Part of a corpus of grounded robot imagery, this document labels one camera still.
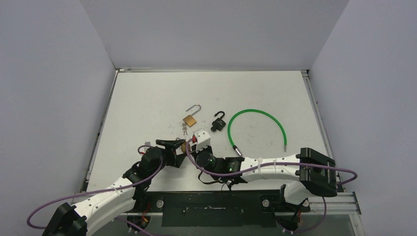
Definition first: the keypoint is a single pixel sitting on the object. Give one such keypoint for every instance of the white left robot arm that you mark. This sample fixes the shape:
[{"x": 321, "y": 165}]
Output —
[{"x": 102, "y": 206}]

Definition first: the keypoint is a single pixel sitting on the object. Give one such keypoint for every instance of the padlock keys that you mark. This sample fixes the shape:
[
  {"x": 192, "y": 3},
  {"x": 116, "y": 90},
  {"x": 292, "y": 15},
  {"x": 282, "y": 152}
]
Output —
[{"x": 184, "y": 129}]

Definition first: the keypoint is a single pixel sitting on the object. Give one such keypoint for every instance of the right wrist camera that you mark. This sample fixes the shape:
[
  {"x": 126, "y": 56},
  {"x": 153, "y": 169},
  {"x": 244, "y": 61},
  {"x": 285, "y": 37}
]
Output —
[{"x": 202, "y": 139}]

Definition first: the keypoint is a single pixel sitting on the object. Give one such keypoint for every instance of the black combination padlock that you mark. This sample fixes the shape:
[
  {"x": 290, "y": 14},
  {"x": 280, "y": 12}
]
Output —
[{"x": 218, "y": 124}]

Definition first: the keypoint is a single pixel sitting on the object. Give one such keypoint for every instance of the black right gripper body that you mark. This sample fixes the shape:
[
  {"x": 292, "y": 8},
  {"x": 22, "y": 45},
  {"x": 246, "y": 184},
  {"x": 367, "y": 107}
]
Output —
[{"x": 194, "y": 147}]

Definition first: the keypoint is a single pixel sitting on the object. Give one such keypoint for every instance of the short brass padlock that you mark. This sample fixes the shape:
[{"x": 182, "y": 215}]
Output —
[{"x": 183, "y": 144}]

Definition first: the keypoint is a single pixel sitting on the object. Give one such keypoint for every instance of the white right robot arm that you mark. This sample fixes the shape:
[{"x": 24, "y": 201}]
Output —
[{"x": 306, "y": 174}]

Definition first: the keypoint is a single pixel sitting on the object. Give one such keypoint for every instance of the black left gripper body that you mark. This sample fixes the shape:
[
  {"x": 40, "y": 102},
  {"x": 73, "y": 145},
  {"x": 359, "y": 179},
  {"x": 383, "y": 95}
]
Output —
[{"x": 169, "y": 157}]

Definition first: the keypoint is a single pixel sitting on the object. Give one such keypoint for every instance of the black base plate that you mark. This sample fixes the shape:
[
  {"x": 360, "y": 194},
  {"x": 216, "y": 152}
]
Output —
[{"x": 264, "y": 208}]

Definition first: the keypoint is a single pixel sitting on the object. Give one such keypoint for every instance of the green cable lock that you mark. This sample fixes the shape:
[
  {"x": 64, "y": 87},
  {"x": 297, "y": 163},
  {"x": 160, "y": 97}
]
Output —
[{"x": 248, "y": 120}]

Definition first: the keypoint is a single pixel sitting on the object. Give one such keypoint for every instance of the long shackle brass padlock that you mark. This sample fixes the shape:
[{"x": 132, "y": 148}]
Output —
[{"x": 189, "y": 120}]

